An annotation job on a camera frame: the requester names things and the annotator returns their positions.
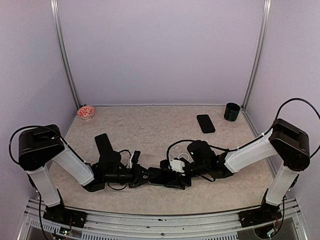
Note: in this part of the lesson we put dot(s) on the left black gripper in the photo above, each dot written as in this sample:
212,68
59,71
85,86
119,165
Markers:
138,172

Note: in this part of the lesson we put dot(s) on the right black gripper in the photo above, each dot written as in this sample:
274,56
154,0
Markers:
180,183

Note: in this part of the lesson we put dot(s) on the teal-edged smartphone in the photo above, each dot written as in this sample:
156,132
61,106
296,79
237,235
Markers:
168,179

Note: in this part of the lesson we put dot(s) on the clear magsafe case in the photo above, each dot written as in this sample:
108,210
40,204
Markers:
179,152

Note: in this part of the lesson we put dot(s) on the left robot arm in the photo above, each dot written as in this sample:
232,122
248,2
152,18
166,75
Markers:
42,150

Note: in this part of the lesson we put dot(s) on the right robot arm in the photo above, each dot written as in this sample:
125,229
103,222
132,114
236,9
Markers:
282,139

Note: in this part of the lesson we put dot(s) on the blue-edged smartphone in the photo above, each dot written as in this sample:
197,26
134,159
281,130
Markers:
103,145

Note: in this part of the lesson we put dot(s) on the red white patterned bowl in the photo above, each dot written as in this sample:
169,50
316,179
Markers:
86,112

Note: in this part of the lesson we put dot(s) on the dark green cup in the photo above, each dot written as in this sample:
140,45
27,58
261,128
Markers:
231,111

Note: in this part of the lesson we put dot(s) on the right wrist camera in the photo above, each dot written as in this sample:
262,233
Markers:
177,165

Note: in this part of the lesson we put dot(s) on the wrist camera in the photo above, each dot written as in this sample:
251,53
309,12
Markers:
177,165
133,159

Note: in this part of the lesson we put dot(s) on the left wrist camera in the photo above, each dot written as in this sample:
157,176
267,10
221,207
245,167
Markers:
133,159

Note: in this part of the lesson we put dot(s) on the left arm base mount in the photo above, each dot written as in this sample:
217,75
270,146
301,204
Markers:
65,216

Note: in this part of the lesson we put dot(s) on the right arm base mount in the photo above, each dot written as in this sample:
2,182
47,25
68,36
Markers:
263,214

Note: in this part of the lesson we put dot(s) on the front aluminium rail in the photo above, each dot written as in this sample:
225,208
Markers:
101,225

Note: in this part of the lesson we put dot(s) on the right aluminium frame post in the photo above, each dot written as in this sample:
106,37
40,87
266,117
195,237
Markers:
258,53

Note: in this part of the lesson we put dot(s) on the aluminium frame post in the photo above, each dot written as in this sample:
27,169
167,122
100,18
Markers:
54,5
258,53

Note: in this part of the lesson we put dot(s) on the left aluminium frame post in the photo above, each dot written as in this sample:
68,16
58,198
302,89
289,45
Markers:
54,5

